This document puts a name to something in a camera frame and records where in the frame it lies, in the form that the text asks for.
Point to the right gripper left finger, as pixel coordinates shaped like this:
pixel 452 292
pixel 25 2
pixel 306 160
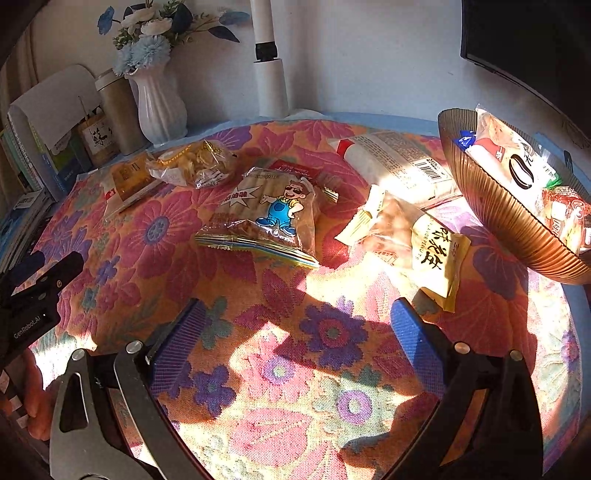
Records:
pixel 144 370

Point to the person's left hand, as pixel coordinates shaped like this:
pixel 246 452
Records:
pixel 39 402

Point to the cartoon breadstick snack bag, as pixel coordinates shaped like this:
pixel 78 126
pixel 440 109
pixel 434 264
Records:
pixel 273 210

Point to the floral table cloth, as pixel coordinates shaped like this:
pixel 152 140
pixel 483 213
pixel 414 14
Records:
pixel 298 374

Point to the yellow label flat packet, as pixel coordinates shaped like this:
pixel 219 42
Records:
pixel 126 183

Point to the stack of books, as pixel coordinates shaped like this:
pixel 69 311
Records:
pixel 44 123

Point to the black wall television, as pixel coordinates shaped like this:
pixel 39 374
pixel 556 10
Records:
pixel 543 46

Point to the yellow black text snack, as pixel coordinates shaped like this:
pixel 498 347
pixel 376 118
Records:
pixel 412 241

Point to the white desk lamp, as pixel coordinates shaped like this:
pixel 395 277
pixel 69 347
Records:
pixel 288 66

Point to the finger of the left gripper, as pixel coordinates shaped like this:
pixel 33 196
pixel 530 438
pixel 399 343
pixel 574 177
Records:
pixel 53 280

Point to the white vase with flowers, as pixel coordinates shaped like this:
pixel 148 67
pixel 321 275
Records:
pixel 147 33

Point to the ribbed amber glass bowl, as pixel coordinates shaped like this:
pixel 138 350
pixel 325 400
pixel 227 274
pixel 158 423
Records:
pixel 520 232

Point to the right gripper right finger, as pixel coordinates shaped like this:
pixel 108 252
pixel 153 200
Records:
pixel 454 373

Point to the clear bag of chips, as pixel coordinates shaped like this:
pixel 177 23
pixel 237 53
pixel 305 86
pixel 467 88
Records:
pixel 198 165

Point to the white long snack package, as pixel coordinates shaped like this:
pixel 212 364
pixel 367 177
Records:
pixel 401 166

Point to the red bun snack packet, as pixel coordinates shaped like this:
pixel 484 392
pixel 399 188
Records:
pixel 564 213

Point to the small calligraphy card box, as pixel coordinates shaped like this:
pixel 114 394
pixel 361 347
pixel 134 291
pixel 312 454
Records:
pixel 98 139

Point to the toast bread package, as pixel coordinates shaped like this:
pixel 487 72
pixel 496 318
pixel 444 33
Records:
pixel 507 157

